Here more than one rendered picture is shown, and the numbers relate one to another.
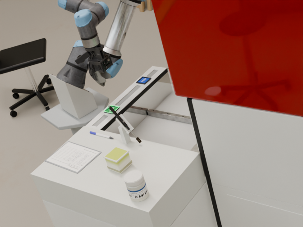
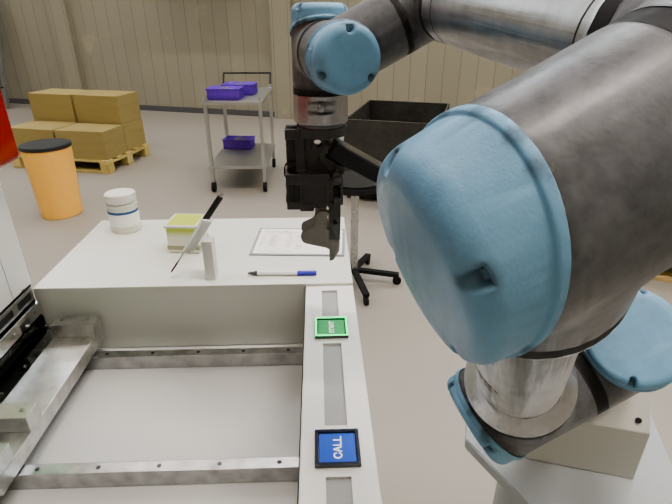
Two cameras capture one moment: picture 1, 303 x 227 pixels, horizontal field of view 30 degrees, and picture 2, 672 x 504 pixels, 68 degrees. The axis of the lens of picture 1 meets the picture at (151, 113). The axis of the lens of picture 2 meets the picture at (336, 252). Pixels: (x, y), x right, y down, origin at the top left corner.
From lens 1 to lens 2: 291 cm
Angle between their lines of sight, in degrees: 107
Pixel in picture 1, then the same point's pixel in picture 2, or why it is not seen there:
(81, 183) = (239, 223)
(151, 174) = (121, 248)
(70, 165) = (286, 231)
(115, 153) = (186, 218)
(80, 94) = not seen: hidden behind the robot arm
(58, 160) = not seen: hidden behind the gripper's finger
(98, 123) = (329, 298)
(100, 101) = (543, 487)
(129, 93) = (338, 389)
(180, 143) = (144, 409)
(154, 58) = not seen: outside the picture
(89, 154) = (269, 248)
